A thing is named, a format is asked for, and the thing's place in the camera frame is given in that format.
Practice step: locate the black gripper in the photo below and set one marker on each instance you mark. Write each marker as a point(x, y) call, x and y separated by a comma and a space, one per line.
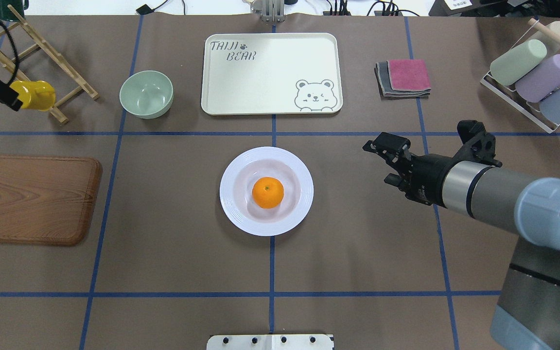
point(427, 177)

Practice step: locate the orange fruit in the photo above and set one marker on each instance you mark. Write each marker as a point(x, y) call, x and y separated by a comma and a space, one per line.
point(268, 192)

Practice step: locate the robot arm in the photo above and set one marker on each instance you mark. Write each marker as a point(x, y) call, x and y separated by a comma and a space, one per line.
point(473, 183)

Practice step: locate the cream bear print tray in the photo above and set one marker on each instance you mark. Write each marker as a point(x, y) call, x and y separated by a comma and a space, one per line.
point(271, 73)

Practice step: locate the pink cleaning cloth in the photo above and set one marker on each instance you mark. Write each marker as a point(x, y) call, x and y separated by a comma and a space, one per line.
point(408, 75)

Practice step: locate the grey cleaning cloth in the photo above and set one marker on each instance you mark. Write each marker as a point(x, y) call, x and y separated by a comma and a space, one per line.
point(387, 91)

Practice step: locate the green tumbler cup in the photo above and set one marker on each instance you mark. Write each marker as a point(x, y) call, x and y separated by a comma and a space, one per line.
point(517, 62)

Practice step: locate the purple tumbler cup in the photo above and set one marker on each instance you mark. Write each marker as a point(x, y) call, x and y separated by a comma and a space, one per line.
point(540, 81)

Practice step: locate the white round plate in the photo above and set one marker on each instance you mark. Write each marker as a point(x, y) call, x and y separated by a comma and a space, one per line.
point(238, 181)

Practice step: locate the green ceramic bowl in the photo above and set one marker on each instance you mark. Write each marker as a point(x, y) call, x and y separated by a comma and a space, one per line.
point(147, 94)

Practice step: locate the yellow plastic mug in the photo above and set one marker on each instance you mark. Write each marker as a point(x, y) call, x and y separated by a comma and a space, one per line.
point(38, 95)

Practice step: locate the brown wooden cutting board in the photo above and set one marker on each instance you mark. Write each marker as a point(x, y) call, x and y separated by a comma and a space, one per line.
point(47, 200)

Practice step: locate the dark green mug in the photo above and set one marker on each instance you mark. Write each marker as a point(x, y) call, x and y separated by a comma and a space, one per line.
point(13, 10)

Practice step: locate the white wire cup rack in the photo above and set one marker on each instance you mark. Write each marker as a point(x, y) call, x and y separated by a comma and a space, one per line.
point(549, 34)

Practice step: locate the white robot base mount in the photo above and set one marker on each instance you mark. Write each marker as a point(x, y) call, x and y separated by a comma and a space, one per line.
point(271, 342)

